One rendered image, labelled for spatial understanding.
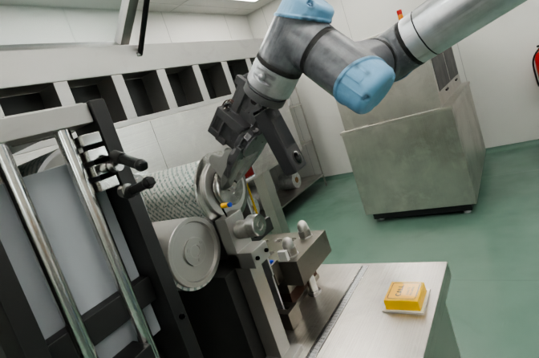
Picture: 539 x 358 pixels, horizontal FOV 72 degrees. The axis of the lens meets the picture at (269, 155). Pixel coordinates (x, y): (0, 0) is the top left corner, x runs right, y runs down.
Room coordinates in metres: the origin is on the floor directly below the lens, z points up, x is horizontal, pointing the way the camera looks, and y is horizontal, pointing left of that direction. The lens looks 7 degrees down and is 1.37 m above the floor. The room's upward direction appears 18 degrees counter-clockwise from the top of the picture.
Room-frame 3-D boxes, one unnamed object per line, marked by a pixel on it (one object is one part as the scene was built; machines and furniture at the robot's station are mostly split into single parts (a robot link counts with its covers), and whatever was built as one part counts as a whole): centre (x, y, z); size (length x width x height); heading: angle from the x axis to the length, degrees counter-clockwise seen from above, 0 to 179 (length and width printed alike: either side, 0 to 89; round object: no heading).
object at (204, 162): (0.72, 0.11, 1.25); 0.15 x 0.01 x 0.15; 144
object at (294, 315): (0.85, 0.17, 0.92); 0.28 x 0.04 x 0.04; 54
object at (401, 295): (0.72, -0.18, 0.91); 0.07 x 0.07 x 0.02; 54
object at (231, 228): (0.67, 0.09, 1.05); 0.06 x 0.05 x 0.31; 54
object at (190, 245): (0.70, 0.28, 1.17); 0.26 x 0.12 x 0.12; 54
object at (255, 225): (0.65, 0.06, 1.18); 0.04 x 0.02 x 0.04; 144
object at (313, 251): (0.96, 0.13, 1.00); 0.40 x 0.16 x 0.06; 54
